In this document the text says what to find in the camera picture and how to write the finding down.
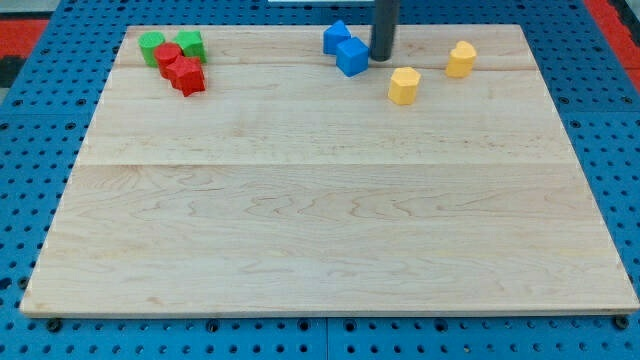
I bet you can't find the yellow hexagon block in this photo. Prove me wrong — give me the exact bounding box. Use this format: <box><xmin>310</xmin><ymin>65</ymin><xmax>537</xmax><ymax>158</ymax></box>
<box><xmin>388</xmin><ymin>67</ymin><xmax>421</xmax><ymax>105</ymax></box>

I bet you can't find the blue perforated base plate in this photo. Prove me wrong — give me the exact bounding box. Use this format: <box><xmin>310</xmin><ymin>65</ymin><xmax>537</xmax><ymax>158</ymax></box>
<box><xmin>1</xmin><ymin>1</ymin><xmax>639</xmax><ymax>359</ymax></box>

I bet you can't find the green cube block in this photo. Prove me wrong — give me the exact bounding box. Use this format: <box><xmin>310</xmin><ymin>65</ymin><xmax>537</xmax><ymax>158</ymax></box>
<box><xmin>173</xmin><ymin>30</ymin><xmax>207</xmax><ymax>63</ymax></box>

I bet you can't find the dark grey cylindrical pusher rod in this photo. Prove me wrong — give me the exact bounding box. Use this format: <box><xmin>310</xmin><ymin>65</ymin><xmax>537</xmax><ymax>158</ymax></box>
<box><xmin>369</xmin><ymin>0</ymin><xmax>401</xmax><ymax>62</ymax></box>

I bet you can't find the red cylinder block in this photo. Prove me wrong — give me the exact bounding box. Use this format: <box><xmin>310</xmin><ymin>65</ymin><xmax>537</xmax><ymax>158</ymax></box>
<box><xmin>153</xmin><ymin>42</ymin><xmax>183</xmax><ymax>79</ymax></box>

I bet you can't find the blue pentagon block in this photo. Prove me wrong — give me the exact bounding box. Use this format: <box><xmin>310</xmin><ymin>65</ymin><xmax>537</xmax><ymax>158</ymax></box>
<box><xmin>323</xmin><ymin>20</ymin><xmax>352</xmax><ymax>55</ymax></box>

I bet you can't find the light wooden board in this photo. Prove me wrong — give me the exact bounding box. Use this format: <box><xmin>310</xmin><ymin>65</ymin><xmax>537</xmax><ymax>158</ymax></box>
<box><xmin>20</xmin><ymin>25</ymin><xmax>639</xmax><ymax>319</ymax></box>

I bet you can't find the blue cube block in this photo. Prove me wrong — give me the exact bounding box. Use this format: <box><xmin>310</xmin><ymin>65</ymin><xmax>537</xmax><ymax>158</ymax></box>
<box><xmin>336</xmin><ymin>37</ymin><xmax>369</xmax><ymax>77</ymax></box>

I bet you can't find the green cylinder block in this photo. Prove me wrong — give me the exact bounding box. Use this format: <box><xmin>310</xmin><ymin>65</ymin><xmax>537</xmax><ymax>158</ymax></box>
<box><xmin>138</xmin><ymin>31</ymin><xmax>165</xmax><ymax>67</ymax></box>

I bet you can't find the yellow heart block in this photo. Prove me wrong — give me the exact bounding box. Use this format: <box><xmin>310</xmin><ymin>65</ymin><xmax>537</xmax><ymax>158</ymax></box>
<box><xmin>445</xmin><ymin>41</ymin><xmax>477</xmax><ymax>78</ymax></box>

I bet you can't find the red star block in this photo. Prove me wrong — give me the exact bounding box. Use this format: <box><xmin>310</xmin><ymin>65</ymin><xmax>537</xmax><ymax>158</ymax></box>
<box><xmin>167</xmin><ymin>56</ymin><xmax>206</xmax><ymax>97</ymax></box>

